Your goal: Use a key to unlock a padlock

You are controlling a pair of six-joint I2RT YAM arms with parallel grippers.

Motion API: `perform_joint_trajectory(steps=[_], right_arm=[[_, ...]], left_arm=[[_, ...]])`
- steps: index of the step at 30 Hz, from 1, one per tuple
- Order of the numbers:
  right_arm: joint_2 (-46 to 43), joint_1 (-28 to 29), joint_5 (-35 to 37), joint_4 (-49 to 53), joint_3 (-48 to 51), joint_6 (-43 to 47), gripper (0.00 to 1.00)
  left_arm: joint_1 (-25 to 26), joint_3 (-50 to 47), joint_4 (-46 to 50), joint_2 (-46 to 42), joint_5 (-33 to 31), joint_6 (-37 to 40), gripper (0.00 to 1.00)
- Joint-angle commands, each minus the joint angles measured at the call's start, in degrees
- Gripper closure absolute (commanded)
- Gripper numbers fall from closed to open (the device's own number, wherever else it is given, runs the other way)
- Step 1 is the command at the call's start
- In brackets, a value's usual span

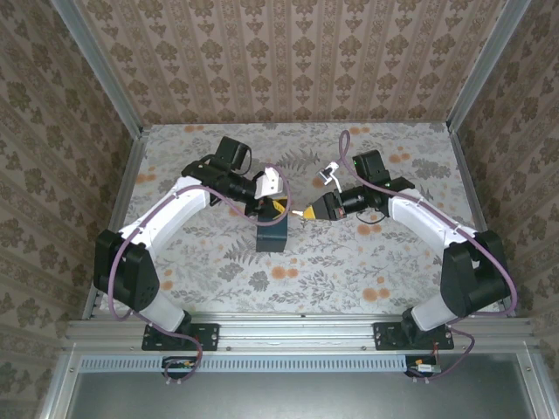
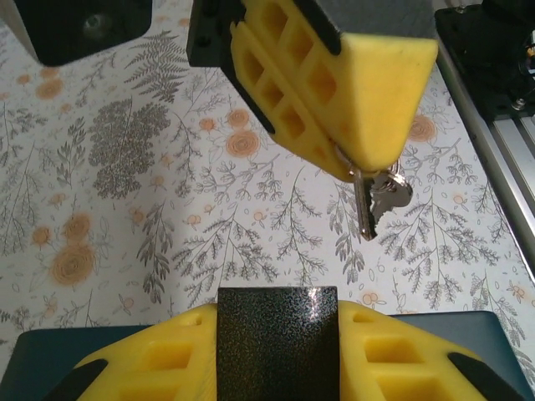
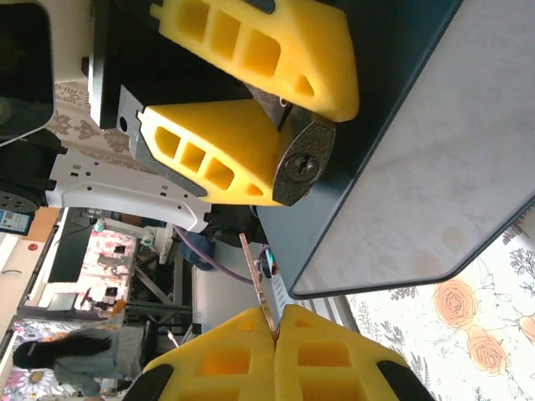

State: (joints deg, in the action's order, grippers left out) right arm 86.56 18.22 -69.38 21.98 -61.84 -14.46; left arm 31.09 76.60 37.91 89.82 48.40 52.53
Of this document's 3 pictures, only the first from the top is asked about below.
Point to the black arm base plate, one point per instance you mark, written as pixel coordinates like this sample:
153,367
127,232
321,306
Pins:
205,336
386,336

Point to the aluminium cross rail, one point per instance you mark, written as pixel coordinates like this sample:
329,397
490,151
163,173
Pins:
297,334

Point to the aluminium side frame rail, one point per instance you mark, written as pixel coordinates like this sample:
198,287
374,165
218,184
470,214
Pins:
470,183
133,166

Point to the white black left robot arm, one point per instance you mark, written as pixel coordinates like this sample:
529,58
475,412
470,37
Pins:
174,209

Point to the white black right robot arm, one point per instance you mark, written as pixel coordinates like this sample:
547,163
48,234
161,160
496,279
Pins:
419,218

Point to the aluminium upright frame post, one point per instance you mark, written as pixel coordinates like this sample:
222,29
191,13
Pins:
485,70
100,70

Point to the blue starry print box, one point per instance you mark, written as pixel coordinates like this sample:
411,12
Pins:
271,235

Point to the grey metal sheet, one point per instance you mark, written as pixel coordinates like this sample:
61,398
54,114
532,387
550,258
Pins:
284,397

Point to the small electronics board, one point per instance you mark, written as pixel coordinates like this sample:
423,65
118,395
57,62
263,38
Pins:
425,368
181,364

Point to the floral patterned table cover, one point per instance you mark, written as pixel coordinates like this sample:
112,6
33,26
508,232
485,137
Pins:
305,270

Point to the aluminium lower frame profile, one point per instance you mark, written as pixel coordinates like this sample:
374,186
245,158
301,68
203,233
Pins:
57,384
543,384

